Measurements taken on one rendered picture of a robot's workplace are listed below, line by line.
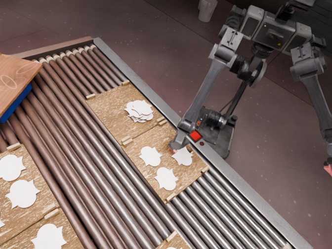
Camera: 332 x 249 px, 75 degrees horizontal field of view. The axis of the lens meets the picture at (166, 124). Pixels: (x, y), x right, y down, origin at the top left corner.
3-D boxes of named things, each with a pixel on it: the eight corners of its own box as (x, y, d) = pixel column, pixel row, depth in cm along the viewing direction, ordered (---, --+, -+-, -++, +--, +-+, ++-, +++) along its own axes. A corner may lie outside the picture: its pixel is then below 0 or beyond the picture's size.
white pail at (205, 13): (193, 17, 438) (199, -2, 409) (201, 13, 455) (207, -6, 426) (206, 24, 430) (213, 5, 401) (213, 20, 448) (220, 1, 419)
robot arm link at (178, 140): (196, 124, 110) (182, 116, 110) (190, 141, 103) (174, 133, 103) (188, 136, 119) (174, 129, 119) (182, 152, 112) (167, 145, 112)
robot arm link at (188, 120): (236, 53, 98) (215, 43, 98) (238, 54, 92) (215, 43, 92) (193, 131, 114) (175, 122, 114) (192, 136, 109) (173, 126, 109)
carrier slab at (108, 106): (129, 83, 159) (129, 81, 158) (165, 121, 144) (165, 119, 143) (84, 101, 141) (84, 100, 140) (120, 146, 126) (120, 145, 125)
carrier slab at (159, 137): (165, 122, 144) (166, 120, 142) (209, 169, 129) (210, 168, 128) (120, 147, 126) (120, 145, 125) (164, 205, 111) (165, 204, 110)
